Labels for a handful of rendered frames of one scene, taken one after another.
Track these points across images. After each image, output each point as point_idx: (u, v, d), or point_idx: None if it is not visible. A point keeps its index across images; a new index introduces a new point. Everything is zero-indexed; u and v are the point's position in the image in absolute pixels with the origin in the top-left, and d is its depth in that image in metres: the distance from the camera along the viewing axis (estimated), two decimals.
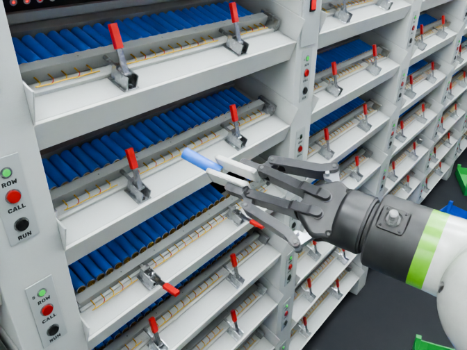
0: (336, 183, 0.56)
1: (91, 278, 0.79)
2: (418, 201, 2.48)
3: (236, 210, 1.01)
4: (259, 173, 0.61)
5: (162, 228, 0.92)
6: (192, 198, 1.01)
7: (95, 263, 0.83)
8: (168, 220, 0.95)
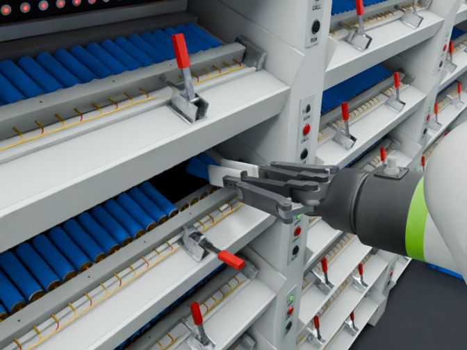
0: None
1: None
2: None
3: (195, 233, 0.57)
4: (259, 172, 0.61)
5: (48, 271, 0.49)
6: (117, 212, 0.57)
7: None
8: (66, 255, 0.51)
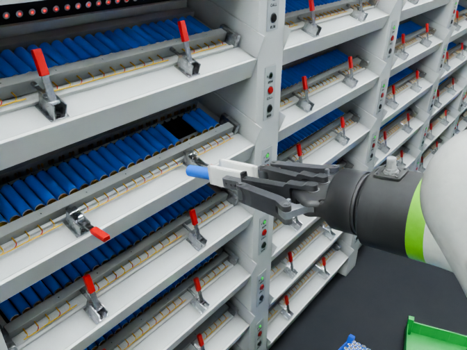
0: (335, 175, 0.55)
1: (1, 219, 0.65)
2: None
3: (192, 155, 0.86)
4: (259, 172, 0.61)
5: (100, 169, 0.78)
6: (141, 141, 0.87)
7: (11, 204, 0.69)
8: (110, 162, 0.81)
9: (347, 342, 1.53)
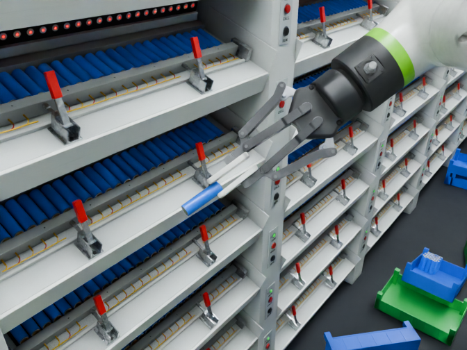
0: (299, 92, 0.60)
1: None
2: (456, 143, 2.79)
3: None
4: (247, 151, 0.62)
5: None
6: None
7: None
8: None
9: (422, 253, 1.99)
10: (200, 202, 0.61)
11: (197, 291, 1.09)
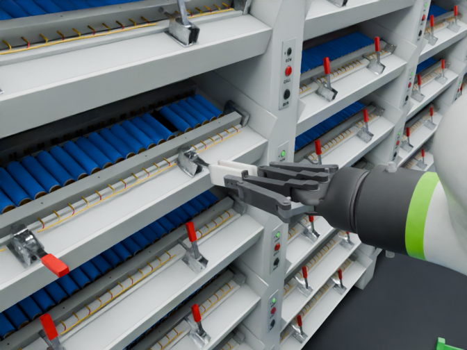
0: (307, 214, 0.51)
1: None
2: None
3: (190, 152, 0.66)
4: None
5: (64, 171, 0.58)
6: (122, 134, 0.66)
7: None
8: (79, 162, 0.60)
9: None
10: (169, 116, 0.73)
11: None
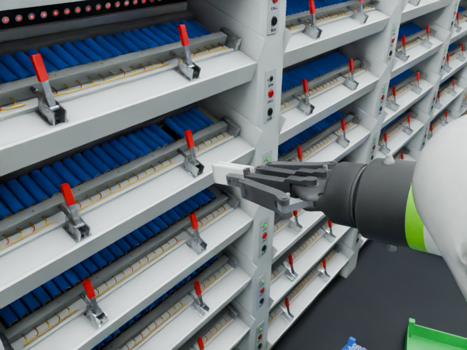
0: (307, 210, 0.51)
1: None
2: None
3: None
4: None
5: (94, 169, 0.78)
6: (135, 140, 0.87)
7: (5, 203, 0.69)
8: (104, 162, 0.81)
9: (347, 344, 1.53)
10: (171, 126, 0.94)
11: None
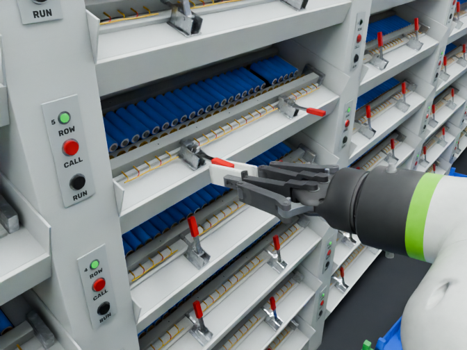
0: (307, 214, 0.51)
1: (114, 141, 0.63)
2: (451, 160, 2.31)
3: (288, 98, 0.83)
4: None
5: (197, 103, 0.75)
6: (228, 80, 0.84)
7: (118, 130, 0.66)
8: (203, 98, 0.78)
9: None
10: (259, 70, 0.91)
11: None
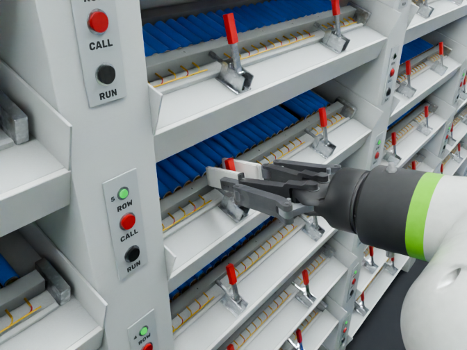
0: (307, 214, 0.51)
1: None
2: (465, 175, 2.29)
3: (315, 137, 0.83)
4: None
5: (235, 146, 0.74)
6: (263, 119, 0.82)
7: (159, 180, 0.64)
8: (240, 140, 0.76)
9: None
10: (291, 105, 0.89)
11: None
